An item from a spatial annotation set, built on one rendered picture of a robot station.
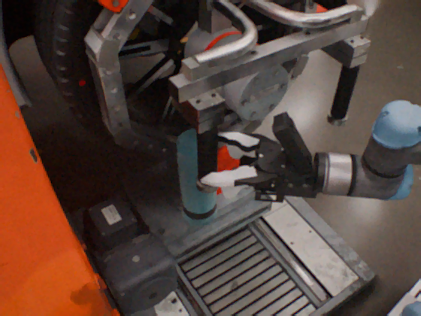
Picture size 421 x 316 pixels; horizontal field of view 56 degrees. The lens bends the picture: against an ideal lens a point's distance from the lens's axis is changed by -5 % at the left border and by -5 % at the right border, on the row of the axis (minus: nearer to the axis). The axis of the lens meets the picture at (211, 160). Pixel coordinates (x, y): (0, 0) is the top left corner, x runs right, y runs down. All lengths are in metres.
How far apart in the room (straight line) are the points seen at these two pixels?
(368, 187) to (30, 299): 0.55
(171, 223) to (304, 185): 0.71
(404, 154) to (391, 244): 1.08
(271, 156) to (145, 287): 0.53
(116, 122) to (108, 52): 0.16
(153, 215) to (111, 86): 0.68
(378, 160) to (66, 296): 0.52
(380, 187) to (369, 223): 1.02
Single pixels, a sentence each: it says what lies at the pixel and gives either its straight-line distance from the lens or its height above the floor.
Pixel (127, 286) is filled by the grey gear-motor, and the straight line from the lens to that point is 1.07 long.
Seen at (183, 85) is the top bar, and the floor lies 0.98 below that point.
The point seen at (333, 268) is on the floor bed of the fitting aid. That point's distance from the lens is 1.50.
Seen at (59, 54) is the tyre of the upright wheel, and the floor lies 0.93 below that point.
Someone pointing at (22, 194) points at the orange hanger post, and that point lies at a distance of 0.47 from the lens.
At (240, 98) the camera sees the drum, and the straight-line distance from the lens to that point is 0.78.
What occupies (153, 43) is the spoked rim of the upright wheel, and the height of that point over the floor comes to 0.87.
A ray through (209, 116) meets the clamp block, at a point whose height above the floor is 0.93.
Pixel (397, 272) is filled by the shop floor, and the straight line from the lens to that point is 1.66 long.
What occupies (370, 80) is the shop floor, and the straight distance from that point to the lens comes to 2.48.
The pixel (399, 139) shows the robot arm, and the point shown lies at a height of 0.94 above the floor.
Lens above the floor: 1.35
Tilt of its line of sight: 47 degrees down
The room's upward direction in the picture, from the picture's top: straight up
